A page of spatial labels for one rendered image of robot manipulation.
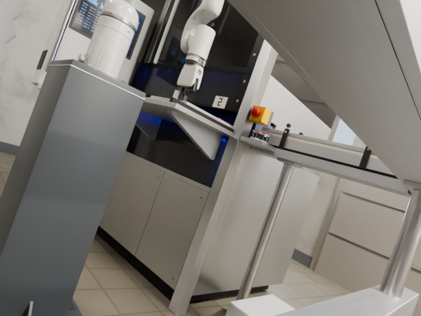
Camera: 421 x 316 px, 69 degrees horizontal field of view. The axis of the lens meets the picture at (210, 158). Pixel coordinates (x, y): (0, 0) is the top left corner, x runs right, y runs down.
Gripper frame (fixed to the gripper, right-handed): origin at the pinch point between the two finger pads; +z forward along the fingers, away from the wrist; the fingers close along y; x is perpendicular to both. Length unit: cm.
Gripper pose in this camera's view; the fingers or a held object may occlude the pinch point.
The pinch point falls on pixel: (181, 99)
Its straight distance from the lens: 132.1
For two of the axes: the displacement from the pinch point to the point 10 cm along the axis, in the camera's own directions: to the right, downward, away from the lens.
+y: -7.0, -2.4, 6.7
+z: -3.3, 9.4, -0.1
